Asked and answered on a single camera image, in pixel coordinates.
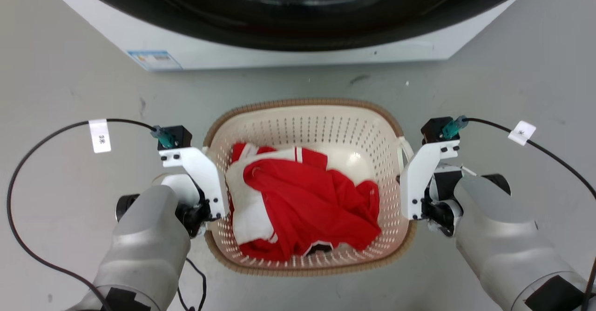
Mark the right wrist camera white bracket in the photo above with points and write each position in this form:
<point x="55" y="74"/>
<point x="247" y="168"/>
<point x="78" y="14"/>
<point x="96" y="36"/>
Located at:
<point x="419" y="176"/>

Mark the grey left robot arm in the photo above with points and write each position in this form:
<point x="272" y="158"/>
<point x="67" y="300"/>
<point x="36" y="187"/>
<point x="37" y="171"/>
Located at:
<point x="144" y="246"/>

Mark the black round washing machine door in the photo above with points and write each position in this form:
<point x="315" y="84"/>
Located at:
<point x="298" y="27"/>

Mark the white washing machine body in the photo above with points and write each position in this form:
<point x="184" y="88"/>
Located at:
<point x="209" y="45"/>

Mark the white garment with red trim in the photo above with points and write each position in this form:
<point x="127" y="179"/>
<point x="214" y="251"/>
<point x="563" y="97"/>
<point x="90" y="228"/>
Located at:
<point x="249" y="208"/>

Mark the beige perforated plastic laundry basket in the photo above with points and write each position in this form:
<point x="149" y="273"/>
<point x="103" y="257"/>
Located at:
<point x="326" y="125"/>

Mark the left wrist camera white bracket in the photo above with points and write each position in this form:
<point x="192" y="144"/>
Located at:
<point x="200" y="166"/>

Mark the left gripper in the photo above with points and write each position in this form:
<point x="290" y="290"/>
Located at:
<point x="184" y="190"/>

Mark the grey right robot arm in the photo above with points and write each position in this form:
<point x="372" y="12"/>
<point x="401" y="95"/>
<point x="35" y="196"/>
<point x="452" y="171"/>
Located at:
<point x="503" y="241"/>

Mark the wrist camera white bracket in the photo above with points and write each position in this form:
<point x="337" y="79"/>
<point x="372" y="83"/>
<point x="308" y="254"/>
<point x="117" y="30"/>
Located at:
<point x="200" y="166"/>
<point x="419" y="176"/>

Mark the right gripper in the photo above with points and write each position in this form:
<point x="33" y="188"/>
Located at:
<point x="442" y="185"/>

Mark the blue white energy label sticker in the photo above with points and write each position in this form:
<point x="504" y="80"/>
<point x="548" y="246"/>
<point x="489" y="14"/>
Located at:
<point x="154" y="60"/>

